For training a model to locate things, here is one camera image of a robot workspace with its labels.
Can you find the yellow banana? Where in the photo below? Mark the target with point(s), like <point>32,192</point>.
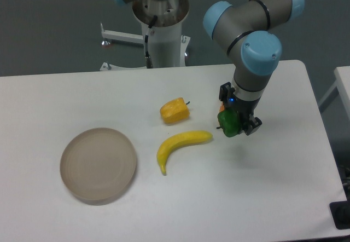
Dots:
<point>177,141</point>

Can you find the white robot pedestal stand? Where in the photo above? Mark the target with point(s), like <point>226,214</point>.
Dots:
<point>162,39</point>

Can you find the green bell pepper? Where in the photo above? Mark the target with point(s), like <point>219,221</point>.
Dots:
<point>229,122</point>

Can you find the white side table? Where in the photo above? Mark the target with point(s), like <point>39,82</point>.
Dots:
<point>340,87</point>

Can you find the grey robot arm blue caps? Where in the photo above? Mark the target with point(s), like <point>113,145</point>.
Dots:
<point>241,32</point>

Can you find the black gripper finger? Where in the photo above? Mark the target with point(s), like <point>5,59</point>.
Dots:
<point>226,92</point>
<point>251,125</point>

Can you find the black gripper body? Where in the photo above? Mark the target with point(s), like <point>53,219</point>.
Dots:
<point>243,108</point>

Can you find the beige round plate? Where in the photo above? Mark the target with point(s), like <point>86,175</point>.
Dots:
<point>98,166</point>

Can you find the black device at edge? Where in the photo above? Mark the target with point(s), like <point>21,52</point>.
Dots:
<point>340,214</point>

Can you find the yellow bell pepper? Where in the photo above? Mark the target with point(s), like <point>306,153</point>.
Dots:
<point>174,111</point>

